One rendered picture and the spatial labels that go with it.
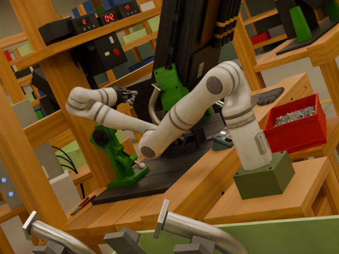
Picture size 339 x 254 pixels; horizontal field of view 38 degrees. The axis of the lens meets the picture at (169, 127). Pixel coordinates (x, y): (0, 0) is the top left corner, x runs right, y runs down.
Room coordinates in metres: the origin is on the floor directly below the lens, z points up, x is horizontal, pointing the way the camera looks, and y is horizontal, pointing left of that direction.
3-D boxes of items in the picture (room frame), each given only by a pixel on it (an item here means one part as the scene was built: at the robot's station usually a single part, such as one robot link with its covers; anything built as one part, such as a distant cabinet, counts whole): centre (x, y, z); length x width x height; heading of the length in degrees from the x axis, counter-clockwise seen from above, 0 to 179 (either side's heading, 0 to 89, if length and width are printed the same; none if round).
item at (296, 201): (1.44, -0.20, 0.83); 0.32 x 0.32 x 0.04; 54
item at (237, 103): (1.44, -0.21, 1.18); 0.09 x 0.09 x 0.17; 45
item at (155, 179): (2.24, -0.08, 0.89); 1.10 x 0.42 x 0.02; 143
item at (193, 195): (2.07, -0.30, 0.82); 1.50 x 0.14 x 0.15; 143
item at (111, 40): (2.28, 0.15, 1.42); 0.17 x 0.12 x 0.15; 143
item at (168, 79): (2.15, -0.09, 1.17); 0.13 x 0.12 x 0.20; 143
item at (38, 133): (2.47, 0.21, 1.23); 1.30 x 0.05 x 0.09; 143
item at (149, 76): (2.41, -0.04, 1.07); 0.30 x 0.18 x 0.34; 143
